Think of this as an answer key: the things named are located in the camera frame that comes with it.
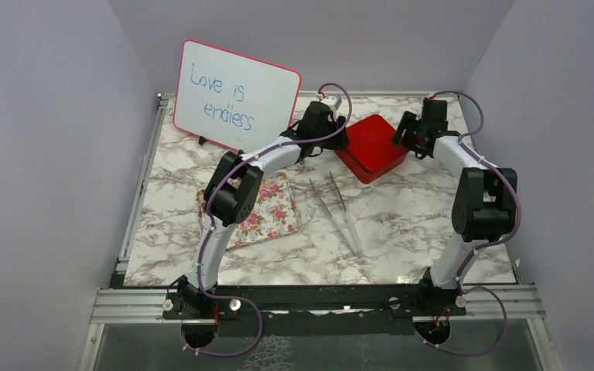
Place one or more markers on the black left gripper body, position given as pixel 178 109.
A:
pixel 329 128

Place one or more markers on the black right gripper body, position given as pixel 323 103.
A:
pixel 416 129

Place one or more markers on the red tin lid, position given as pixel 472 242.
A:
pixel 370 142

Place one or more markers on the red square tin box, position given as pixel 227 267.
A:
pixel 366 176

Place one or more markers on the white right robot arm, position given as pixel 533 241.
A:
pixel 484 211

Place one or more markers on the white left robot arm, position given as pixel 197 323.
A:
pixel 233 189

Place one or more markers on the pink framed whiteboard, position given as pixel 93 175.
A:
pixel 233 100

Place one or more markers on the floral tray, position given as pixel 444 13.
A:
pixel 275 213

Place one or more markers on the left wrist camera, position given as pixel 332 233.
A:
pixel 332 101

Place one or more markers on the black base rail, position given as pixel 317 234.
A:
pixel 285 310

